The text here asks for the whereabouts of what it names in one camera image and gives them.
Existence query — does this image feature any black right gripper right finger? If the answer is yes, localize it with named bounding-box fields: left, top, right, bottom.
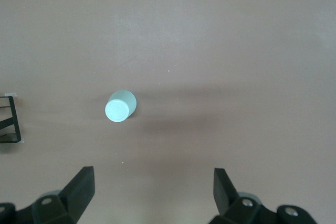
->
left=211, top=167, right=317, bottom=224

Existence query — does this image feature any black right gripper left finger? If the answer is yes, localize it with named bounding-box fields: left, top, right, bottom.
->
left=0, top=166, right=95, bottom=224

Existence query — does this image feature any pale green cup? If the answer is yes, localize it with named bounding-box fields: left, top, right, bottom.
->
left=104, top=89, right=138, bottom=123

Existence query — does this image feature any black wire cup rack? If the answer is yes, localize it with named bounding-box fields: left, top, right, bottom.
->
left=0, top=93, right=21, bottom=144

